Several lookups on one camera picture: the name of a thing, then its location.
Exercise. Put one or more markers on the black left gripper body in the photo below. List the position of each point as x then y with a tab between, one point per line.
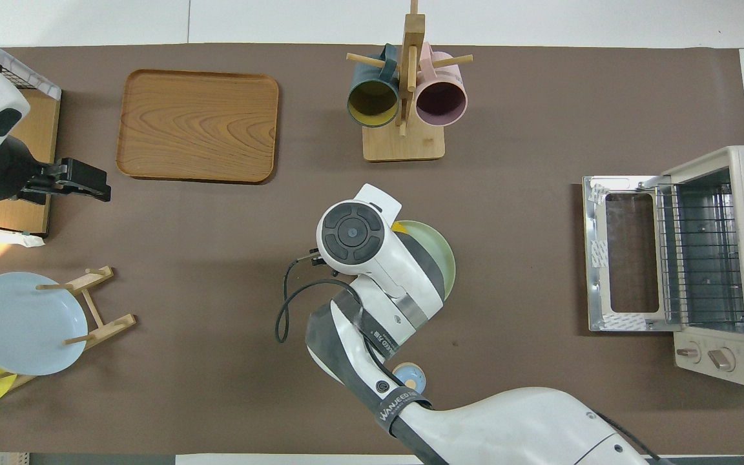
78	173

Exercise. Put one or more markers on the mint green plate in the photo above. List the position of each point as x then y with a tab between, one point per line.
440	258

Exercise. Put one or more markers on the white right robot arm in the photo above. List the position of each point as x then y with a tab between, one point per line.
372	271

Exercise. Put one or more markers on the brown wooden tray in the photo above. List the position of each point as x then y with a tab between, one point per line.
197	126

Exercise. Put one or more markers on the light blue plate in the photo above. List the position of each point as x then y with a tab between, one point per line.
23	323

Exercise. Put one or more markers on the wooden plate rack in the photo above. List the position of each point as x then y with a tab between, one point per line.
113	325

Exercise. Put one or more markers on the brown table mat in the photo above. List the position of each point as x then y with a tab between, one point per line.
217	258

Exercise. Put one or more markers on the dark teal mug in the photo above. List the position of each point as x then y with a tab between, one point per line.
372	103

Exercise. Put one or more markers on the wooden mug rack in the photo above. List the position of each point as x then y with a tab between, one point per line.
404	145

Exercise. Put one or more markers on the pink mug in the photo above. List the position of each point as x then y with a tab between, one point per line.
442	103

